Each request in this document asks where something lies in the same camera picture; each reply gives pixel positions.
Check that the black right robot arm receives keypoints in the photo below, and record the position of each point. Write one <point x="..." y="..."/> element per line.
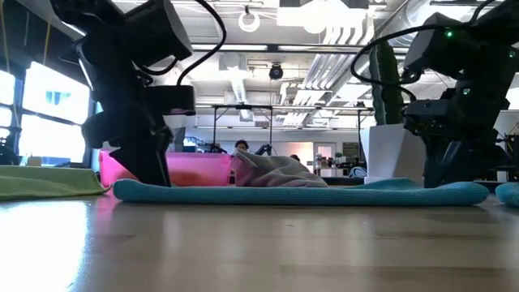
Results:
<point x="486" y="61"/>

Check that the pink plastic bin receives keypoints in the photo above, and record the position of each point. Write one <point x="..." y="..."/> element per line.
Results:
<point x="194" y="170"/>

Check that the white faceted planter pot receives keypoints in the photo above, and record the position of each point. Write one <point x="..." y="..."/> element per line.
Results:
<point x="389" y="154"/>

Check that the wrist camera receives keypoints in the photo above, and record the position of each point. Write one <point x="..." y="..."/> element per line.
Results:
<point x="430" y="117"/>
<point x="174" y="100"/>

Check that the black ceiling dome camera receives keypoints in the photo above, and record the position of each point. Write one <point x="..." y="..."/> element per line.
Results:
<point x="275" y="72"/>

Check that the lime fluffy microfiber towel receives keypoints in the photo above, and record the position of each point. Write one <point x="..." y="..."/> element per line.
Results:
<point x="44" y="182"/>

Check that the person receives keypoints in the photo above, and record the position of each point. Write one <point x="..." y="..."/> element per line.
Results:
<point x="294" y="157"/>
<point x="241" y="145"/>

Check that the black armchair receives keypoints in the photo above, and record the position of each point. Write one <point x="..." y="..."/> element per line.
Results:
<point x="7" y="150"/>

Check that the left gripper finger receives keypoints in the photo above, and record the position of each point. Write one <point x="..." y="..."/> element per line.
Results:
<point x="156" y="162"/>
<point x="131" y="162"/>

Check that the green cactus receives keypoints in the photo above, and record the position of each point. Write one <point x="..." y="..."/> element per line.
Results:
<point x="387" y="89"/>

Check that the grey microfiber towel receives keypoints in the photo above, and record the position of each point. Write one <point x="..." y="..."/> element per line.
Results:
<point x="280" y="172"/>

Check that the black standing desk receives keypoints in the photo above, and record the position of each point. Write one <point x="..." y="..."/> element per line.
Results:
<point x="243" y="106"/>

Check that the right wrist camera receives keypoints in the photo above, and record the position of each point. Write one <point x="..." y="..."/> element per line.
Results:
<point x="430" y="117"/>

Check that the teal microfiber towel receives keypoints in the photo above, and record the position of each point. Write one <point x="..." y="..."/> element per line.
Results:
<point x="509" y="194"/>
<point x="300" y="195"/>

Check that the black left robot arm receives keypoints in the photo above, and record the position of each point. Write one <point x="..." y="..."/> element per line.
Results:
<point x="109" y="48"/>

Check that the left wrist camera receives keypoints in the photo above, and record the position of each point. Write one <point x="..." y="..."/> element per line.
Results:
<point x="174" y="100"/>

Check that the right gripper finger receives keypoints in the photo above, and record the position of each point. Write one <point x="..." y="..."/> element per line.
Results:
<point x="448" y="156"/>
<point x="431" y="162"/>

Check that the small cardboard box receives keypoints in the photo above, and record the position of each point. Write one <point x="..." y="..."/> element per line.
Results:
<point x="33" y="161"/>

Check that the spiral ventilation duct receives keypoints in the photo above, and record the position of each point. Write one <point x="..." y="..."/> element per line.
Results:
<point x="405" y="18"/>

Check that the black background robot arm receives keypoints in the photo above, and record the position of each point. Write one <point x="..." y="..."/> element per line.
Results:
<point x="263" y="149"/>

